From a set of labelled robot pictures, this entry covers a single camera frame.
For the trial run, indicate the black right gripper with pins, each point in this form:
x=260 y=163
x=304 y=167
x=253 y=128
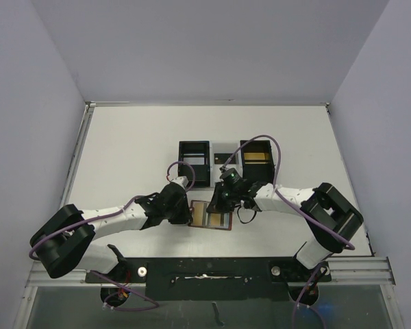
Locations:
x=220 y=200

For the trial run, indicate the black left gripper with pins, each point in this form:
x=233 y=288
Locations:
x=185 y=216

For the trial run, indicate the gold credit card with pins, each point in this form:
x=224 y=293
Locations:
x=199 y=214

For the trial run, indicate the brown leather card holder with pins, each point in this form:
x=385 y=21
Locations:
x=216 y=221

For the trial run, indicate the black white card sorting tray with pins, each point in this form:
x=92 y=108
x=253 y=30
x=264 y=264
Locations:
x=207 y=175

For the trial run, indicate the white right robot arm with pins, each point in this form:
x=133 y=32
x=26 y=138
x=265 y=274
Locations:
x=332 y=219

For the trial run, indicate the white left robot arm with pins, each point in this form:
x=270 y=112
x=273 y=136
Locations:
x=67 y=241

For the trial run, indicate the black card in tray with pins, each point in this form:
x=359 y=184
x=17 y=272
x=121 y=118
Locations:
x=221 y=158

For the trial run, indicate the silver card in tray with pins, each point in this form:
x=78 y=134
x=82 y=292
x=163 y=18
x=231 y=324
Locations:
x=195 y=160

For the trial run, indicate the gold card in tray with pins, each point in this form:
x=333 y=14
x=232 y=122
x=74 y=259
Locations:
x=256 y=157

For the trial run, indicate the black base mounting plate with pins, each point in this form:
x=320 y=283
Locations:
x=213 y=279

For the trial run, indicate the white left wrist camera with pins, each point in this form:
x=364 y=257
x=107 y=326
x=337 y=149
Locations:
x=180 y=180

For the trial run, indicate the aluminium frame rail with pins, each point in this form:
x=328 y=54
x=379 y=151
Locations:
x=366 y=270

